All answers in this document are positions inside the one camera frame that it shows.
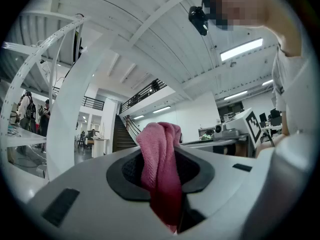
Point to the dark wooden staircase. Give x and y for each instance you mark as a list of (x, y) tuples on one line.
[(122, 136)]

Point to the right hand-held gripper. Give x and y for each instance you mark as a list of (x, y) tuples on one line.
[(253, 126)]

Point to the ceiling strip light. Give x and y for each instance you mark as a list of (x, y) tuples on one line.
[(267, 82), (161, 109), (138, 116), (235, 95), (241, 49)]

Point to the black balcony railing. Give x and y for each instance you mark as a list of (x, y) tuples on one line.
[(93, 103)]

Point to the person's white shirt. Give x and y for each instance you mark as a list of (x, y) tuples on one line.
[(292, 84)]

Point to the grey table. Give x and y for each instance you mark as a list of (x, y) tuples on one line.
[(200, 143)]

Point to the person's head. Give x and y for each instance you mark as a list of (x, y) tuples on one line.
[(250, 4)]

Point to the pink cloth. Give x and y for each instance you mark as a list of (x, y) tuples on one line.
[(160, 159)]

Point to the white perforated metal rack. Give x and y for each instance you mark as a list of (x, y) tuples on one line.
[(17, 84)]

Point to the black head camera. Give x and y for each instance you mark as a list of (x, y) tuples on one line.
[(198, 19)]

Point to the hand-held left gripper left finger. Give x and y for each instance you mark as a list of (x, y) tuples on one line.
[(95, 184)]

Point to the black computer monitor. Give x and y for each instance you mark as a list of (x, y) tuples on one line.
[(275, 114), (263, 117)]

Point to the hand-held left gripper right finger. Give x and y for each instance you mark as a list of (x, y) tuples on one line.
[(220, 179)]

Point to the person's right forearm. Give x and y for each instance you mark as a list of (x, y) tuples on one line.
[(268, 146)]

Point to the black mezzanine railing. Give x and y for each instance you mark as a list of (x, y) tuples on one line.
[(142, 95)]

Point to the white counter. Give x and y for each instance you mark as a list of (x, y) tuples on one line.
[(100, 147)]

